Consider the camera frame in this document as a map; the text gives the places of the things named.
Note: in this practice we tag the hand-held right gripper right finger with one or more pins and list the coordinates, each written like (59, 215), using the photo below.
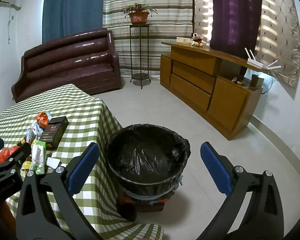
(215, 165)

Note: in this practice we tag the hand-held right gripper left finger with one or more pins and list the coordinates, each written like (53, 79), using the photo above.
(83, 165)

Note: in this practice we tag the red plastic bag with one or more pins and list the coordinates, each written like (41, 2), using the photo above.
(5, 155)

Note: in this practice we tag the yellow wrapper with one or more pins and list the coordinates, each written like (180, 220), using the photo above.
(27, 165)

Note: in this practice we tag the green wet wipes packet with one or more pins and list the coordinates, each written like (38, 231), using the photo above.
(37, 155)

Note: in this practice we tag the white silver wrapper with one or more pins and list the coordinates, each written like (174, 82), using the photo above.
(32, 132)

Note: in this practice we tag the small white packet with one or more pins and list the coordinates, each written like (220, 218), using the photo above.
(52, 162)

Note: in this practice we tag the dark brown cigarette box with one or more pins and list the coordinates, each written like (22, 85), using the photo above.
(52, 132)

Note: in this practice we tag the orange wrapper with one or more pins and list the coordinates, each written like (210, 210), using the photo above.
(42, 119)

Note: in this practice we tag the light blue plastic roll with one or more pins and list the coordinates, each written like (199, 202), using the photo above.
(49, 116)

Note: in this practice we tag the round bin with black bag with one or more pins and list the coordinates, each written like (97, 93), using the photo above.
(145, 160)

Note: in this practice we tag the green checked tablecloth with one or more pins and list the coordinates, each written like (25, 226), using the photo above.
(85, 120)

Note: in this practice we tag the wooden cabinet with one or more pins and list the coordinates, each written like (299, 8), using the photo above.
(227, 105)

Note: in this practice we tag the dark red base block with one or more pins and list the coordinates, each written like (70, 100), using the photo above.
(160, 203)

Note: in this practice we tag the small dark box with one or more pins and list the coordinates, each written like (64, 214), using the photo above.
(257, 81)

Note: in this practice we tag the dark brown leather sofa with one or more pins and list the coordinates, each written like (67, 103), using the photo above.
(65, 62)

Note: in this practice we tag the black metal plant stand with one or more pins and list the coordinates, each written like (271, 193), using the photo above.
(140, 77)

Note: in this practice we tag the white router with antennas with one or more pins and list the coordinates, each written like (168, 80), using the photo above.
(256, 63)

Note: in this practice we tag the mouse plush toy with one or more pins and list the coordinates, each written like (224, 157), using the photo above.
(197, 39)

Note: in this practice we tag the flat white box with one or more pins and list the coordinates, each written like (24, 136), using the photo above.
(185, 40)

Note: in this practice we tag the white air conditioner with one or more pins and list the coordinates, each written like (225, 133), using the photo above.
(11, 1)

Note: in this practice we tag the beige patterned curtain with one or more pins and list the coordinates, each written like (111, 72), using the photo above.
(275, 30)

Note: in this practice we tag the dark curtain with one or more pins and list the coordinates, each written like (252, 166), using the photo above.
(235, 17)

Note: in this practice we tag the potted plant in orange pot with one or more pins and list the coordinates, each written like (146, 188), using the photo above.
(139, 17)

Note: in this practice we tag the blue curtain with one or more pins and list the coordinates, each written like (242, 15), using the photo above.
(72, 7)

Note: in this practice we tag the striped curtain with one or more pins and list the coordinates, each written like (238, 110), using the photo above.
(165, 5)

